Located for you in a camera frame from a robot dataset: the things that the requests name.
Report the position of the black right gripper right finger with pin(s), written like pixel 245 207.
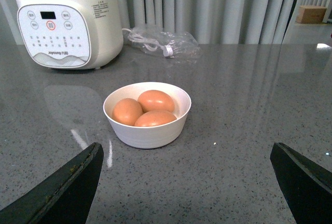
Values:
pixel 306 186

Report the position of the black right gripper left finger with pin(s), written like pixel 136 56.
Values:
pixel 63 197

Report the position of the brown left bowl egg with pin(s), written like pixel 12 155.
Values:
pixel 127 111

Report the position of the brown bowl egg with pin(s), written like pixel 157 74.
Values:
pixel 155 118
pixel 156 100
pixel 127 111

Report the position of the brown front bowl egg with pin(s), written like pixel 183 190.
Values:
pixel 155 118

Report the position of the brown back bowl egg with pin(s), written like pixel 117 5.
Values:
pixel 156 100

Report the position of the cardboard box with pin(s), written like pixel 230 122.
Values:
pixel 308 14

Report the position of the white bowl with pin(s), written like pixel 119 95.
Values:
pixel 149 137

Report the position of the white soy milk maker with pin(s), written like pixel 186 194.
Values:
pixel 70 34

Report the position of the clear plastic bag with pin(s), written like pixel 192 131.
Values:
pixel 154 40

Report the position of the grey curtain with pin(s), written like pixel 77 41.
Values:
pixel 214 21

